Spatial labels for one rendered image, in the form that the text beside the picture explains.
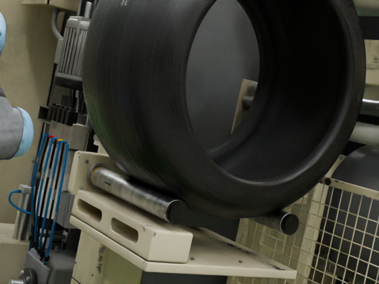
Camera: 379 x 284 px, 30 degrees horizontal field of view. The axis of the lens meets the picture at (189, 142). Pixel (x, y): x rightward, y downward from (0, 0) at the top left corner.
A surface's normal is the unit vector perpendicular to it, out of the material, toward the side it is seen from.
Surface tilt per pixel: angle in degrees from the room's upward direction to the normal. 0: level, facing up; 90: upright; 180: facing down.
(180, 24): 87
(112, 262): 90
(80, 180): 90
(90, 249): 90
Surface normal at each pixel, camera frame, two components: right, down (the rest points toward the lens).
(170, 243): 0.53, 0.15
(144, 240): -0.82, -0.15
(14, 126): 0.73, -0.34
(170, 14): -0.19, -0.19
